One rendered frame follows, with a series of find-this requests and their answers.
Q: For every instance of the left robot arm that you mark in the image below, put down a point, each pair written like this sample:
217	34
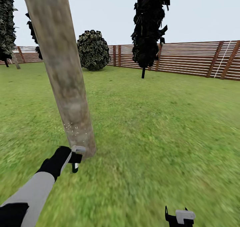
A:
23	208

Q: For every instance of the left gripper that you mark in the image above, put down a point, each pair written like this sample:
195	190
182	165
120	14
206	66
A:
76	159

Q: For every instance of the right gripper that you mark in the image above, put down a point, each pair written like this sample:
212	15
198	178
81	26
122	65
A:
174	223

